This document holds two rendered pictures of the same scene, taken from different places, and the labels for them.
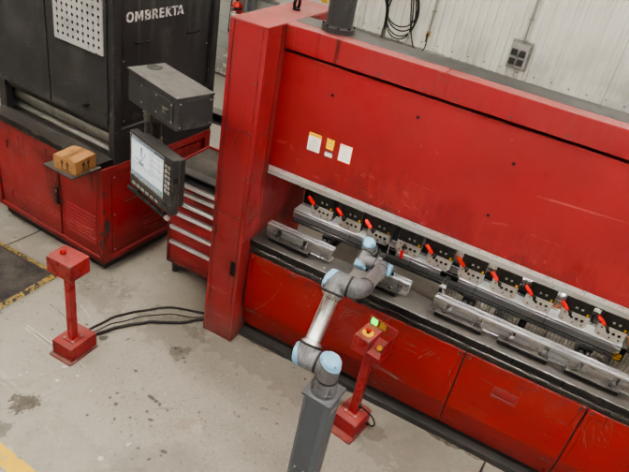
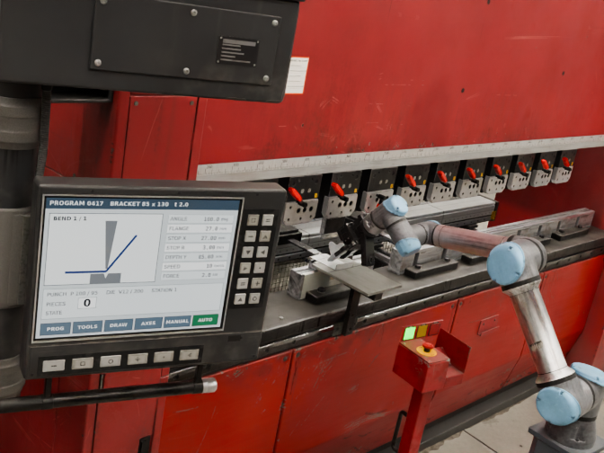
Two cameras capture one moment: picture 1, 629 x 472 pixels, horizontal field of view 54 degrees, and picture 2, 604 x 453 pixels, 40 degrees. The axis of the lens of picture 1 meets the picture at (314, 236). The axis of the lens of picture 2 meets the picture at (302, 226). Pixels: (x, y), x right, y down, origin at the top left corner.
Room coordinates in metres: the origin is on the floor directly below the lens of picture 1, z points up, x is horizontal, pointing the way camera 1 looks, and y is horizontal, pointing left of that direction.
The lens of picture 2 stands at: (2.42, 2.20, 2.03)
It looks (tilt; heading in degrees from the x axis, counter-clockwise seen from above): 19 degrees down; 290
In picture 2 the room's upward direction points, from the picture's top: 11 degrees clockwise
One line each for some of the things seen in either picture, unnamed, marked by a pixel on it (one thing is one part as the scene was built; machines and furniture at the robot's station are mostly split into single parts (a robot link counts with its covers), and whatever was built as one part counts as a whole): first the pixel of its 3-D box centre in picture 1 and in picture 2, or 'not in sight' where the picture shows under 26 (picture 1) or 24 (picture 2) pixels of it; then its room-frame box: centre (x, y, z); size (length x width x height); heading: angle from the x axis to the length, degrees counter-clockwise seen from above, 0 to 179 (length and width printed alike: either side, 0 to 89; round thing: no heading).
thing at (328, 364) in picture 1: (328, 366); (583, 387); (2.32, -0.20, 0.94); 0.13 x 0.12 x 0.14; 70
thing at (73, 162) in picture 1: (71, 158); not in sight; (3.73, 1.78, 1.04); 0.30 x 0.26 x 0.12; 64
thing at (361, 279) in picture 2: (367, 274); (356, 275); (3.12, -0.37, 1.00); 0.26 x 0.18 x 0.01; 158
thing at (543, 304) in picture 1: (541, 294); (491, 172); (2.89, -1.33, 1.26); 0.15 x 0.09 x 0.17; 68
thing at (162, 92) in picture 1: (167, 148); (118, 199); (3.24, 0.96, 1.53); 0.51 x 0.25 x 0.85; 50
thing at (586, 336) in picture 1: (446, 274); (336, 233); (3.39, -0.91, 0.93); 2.30 x 0.14 x 0.10; 68
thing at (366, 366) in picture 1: (361, 381); (410, 441); (2.82, -0.47, 0.39); 0.05 x 0.05 x 0.54; 58
